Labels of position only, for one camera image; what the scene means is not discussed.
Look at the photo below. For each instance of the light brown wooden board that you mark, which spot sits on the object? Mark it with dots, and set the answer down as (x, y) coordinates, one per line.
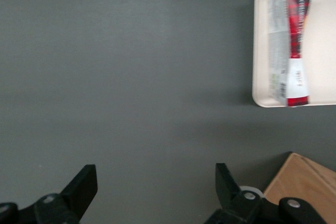
(304, 179)

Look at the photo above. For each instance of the white rectangular tray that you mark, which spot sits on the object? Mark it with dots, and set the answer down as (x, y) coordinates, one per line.
(323, 51)

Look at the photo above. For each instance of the red and silver snack packet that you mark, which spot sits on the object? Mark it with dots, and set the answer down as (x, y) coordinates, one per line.
(296, 24)

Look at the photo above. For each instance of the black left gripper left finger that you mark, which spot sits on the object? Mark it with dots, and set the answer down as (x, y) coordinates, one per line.
(81, 187)

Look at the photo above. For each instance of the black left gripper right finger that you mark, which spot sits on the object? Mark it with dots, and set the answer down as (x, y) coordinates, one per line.
(227, 190)

